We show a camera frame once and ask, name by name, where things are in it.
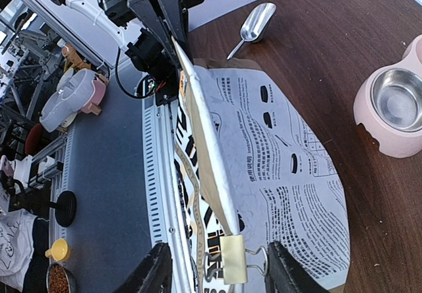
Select yellow cup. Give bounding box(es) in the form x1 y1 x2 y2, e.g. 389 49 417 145
45 238 71 262

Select pink double pet bowl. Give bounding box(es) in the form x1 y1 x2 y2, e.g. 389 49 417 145
353 36 421 158

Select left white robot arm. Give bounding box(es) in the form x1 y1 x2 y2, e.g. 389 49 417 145
51 0 204 66

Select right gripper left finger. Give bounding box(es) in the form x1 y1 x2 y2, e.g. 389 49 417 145
123 242 173 292

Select metal food scoop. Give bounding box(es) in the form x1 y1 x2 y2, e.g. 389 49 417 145
227 2 276 60

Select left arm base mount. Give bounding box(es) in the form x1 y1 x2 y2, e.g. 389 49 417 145
125 28 178 106

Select dog food bag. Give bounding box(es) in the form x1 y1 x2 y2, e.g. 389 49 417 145
174 47 350 292

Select black round stand base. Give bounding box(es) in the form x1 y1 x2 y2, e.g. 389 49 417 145
49 191 77 228

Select bowl of kibble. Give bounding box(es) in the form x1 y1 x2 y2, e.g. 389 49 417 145
46 263 78 293

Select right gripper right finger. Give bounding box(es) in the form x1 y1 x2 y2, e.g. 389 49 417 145
265 242 325 293

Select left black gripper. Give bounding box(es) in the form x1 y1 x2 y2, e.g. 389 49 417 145
98 0 204 67

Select gold binder clip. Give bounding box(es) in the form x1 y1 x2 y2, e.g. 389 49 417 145
204 234 268 286

